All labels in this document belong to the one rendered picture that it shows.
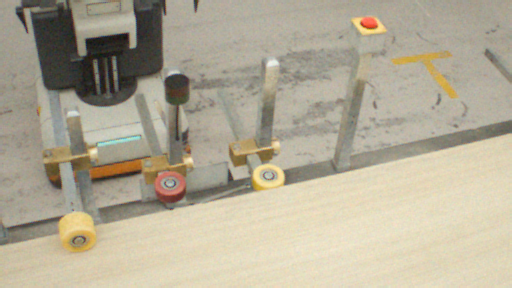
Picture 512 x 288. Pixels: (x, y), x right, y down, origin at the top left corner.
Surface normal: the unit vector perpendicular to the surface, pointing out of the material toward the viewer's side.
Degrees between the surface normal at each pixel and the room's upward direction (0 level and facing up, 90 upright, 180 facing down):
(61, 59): 90
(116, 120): 0
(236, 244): 0
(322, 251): 0
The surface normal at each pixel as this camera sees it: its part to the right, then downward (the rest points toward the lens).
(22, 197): 0.13, -0.73
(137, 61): 0.39, 0.66
